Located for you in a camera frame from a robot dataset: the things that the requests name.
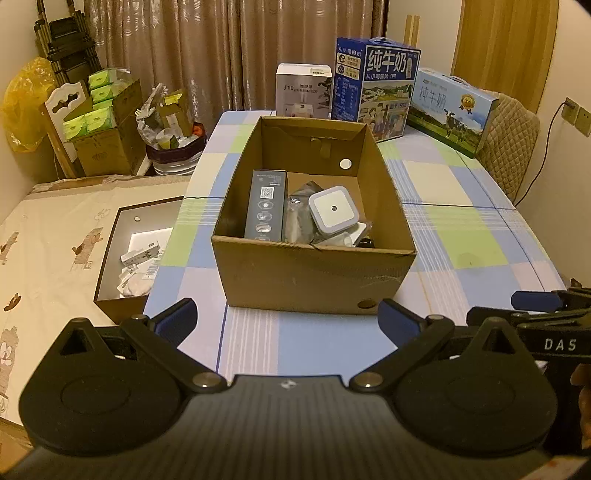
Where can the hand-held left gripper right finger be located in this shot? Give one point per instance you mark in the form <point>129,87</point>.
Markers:
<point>397,323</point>

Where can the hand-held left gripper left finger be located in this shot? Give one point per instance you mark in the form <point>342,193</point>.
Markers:
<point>178,321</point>

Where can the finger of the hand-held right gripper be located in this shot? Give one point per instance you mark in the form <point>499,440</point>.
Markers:
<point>489,316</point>
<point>535,301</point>

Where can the brown cardboard box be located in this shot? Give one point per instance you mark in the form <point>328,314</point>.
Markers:
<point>300,277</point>

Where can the white night light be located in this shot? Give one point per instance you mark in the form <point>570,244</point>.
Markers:
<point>332,207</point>

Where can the black product box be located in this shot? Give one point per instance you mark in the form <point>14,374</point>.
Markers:
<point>265,207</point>

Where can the silver foil bag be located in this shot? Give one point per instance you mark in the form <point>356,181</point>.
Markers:
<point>298,217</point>

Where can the person's right hand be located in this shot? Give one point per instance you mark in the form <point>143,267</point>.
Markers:
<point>584,392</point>

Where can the small white medicine box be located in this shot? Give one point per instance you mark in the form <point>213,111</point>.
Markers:
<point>138,256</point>

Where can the dark shallow box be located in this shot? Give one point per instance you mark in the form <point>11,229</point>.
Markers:
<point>108,277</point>

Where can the cartoon print bed sheet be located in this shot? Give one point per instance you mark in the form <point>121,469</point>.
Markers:
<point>46,240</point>

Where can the quilted chair back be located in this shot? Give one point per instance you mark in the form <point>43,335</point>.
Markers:
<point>512,147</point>

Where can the purple octagonal tin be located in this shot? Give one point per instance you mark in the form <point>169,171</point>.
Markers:
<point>171,159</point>

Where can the cardboard box of tissues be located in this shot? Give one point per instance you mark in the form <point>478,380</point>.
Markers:
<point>106,152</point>

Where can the plastic bag of clutter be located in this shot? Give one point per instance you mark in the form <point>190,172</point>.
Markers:
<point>152,129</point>

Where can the wide cow print milk carton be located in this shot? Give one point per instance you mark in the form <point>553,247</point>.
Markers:
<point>443,110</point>

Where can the stack of green tissue packs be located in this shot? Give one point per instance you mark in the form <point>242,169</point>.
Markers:
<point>97,120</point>

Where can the tall blue milk carton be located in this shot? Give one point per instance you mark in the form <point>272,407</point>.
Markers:
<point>383,92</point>

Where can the white humidifier box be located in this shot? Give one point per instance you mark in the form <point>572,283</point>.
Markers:
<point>300,92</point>

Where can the white chair back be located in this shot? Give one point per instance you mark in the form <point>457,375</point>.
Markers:
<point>60,99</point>

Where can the wooden door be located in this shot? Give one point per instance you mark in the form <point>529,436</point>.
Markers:
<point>503,46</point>

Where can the yellow plastic bag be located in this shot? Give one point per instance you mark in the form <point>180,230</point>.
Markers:
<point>23,101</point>

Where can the beige curtain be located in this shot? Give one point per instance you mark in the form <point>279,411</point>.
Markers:
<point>207,46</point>

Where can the wooden sticks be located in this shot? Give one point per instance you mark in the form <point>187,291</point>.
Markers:
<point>411,30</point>

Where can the black folding rack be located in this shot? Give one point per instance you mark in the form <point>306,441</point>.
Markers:
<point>69,41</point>

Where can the double wall socket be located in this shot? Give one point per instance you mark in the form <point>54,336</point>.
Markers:
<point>582,121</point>

